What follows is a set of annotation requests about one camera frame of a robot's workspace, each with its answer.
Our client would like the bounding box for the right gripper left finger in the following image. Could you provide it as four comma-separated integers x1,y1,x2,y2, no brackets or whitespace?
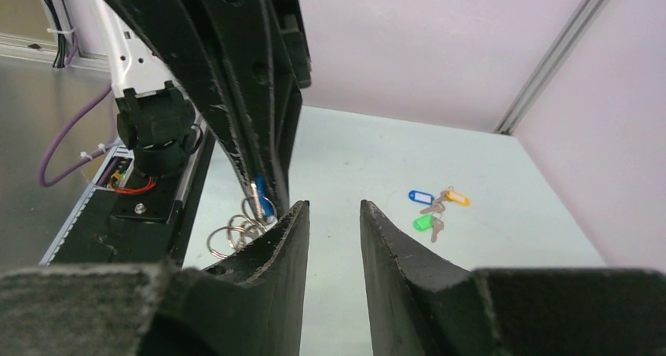
1,201,309,355

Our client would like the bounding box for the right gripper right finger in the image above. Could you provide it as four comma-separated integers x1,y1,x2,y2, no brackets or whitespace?
360,200,665,355

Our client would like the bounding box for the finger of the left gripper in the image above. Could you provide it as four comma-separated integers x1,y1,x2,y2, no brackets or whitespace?
200,0,311,217
104,0,271,195

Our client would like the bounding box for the red-handled metal key holder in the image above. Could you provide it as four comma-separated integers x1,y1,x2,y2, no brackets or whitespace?
206,193,278,260

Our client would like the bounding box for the blue-tagged key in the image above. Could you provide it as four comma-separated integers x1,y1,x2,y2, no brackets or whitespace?
408,190,445,215
250,176,276,224

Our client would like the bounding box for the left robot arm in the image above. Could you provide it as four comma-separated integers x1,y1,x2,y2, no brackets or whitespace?
100,0,311,216

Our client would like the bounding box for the blue-tagged loose key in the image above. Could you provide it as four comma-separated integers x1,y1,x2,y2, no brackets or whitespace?
408,190,445,215

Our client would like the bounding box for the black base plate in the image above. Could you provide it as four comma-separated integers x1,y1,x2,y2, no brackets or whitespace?
49,130,217,269

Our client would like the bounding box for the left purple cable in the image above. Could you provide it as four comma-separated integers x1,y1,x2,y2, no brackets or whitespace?
37,83,116,188

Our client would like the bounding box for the left aluminium frame post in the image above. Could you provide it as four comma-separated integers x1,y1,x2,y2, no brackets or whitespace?
494,0,609,136

